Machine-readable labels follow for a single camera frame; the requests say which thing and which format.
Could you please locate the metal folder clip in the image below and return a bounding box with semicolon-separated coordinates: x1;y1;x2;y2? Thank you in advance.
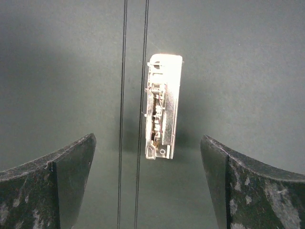
144;53;183;160

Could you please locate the white folder black inside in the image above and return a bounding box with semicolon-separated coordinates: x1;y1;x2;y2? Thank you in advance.
0;0;305;229

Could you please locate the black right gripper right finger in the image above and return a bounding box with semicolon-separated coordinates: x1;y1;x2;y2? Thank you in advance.
200;135;305;229

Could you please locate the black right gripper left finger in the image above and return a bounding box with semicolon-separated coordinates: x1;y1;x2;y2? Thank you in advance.
0;134;96;229

